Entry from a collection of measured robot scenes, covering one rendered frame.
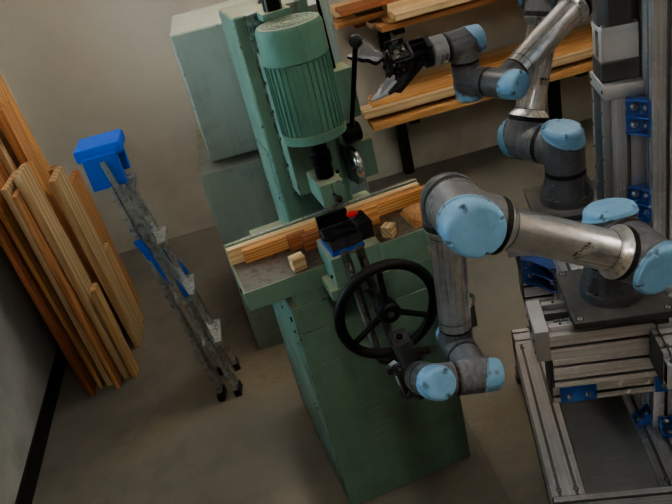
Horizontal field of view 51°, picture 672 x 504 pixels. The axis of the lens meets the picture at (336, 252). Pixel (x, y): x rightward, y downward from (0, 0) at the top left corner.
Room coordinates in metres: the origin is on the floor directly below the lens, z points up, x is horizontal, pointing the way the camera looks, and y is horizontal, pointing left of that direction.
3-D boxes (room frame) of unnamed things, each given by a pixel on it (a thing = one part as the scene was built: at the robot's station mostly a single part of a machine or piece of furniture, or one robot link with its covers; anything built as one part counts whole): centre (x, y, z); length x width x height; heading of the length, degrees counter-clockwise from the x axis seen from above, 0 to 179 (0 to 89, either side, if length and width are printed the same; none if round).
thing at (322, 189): (1.87, -0.02, 1.03); 0.14 x 0.07 x 0.09; 12
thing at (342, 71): (2.09, -0.13, 1.22); 0.09 x 0.08 x 0.15; 12
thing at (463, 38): (1.85, -0.46, 1.34); 0.11 x 0.08 x 0.09; 101
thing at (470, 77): (1.83, -0.46, 1.24); 0.11 x 0.08 x 0.11; 32
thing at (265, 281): (1.74, -0.02, 0.87); 0.61 x 0.30 x 0.06; 102
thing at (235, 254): (1.87, 0.01, 0.92); 0.60 x 0.02 x 0.05; 102
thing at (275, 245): (1.86, -0.05, 0.92); 0.62 x 0.02 x 0.04; 102
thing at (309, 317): (1.97, 0.00, 0.76); 0.57 x 0.45 x 0.09; 12
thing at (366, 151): (2.06, -0.14, 1.02); 0.09 x 0.07 x 0.12; 102
